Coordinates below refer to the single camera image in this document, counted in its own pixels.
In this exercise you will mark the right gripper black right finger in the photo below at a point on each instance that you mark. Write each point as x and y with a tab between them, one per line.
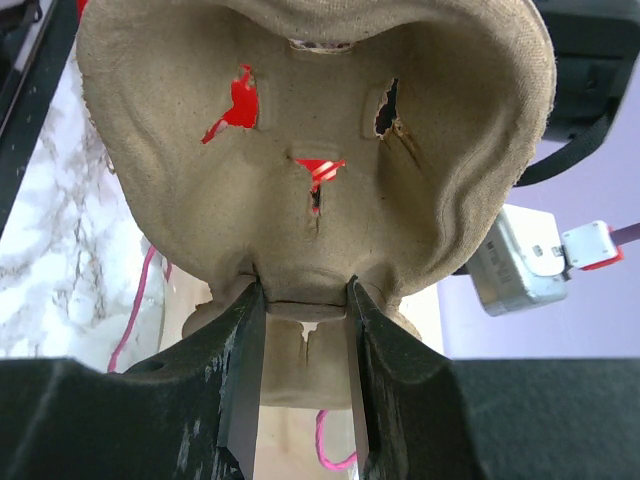
537	419

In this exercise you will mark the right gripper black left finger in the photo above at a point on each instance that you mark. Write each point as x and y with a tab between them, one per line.
188	412

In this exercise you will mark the pink and cream paper bag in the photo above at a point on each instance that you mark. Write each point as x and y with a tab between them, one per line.
397	435

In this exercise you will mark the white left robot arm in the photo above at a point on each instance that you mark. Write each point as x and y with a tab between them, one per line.
596	45

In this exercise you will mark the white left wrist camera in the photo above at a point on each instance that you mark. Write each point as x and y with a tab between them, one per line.
520	264

